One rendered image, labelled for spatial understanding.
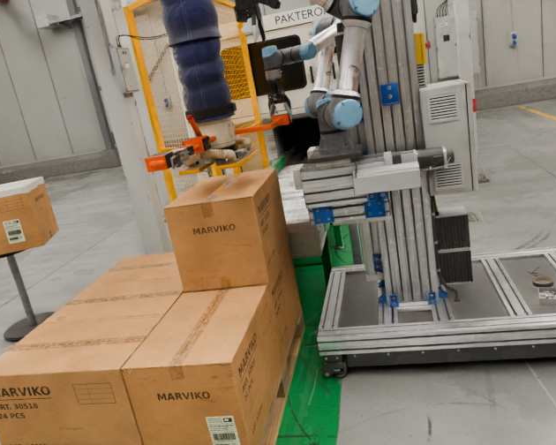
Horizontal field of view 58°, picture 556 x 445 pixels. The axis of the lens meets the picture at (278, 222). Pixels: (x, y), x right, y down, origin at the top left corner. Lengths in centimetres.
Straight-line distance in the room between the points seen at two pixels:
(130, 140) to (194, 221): 168
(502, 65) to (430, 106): 953
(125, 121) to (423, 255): 227
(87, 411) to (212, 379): 51
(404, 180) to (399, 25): 67
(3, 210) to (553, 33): 1061
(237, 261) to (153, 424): 73
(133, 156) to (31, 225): 83
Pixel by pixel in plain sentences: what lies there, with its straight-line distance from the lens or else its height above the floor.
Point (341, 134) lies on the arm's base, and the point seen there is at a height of 111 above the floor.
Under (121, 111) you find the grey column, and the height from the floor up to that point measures 135.
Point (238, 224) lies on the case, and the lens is 212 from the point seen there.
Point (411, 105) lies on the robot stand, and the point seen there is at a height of 117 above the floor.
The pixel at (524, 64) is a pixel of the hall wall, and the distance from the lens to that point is 1188.
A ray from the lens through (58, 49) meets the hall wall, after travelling 1372.
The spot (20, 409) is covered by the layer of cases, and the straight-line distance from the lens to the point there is 218.
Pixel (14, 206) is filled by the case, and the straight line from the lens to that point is 358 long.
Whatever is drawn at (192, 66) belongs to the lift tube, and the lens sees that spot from 227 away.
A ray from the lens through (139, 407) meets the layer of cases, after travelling 192.
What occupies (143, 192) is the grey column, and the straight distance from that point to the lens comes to 380.
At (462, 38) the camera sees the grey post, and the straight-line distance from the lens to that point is 551.
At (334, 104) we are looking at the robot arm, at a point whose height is 125.
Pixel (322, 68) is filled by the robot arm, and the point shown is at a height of 139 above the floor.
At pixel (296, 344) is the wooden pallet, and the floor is 2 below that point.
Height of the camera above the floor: 138
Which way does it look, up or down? 16 degrees down
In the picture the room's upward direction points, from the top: 10 degrees counter-clockwise
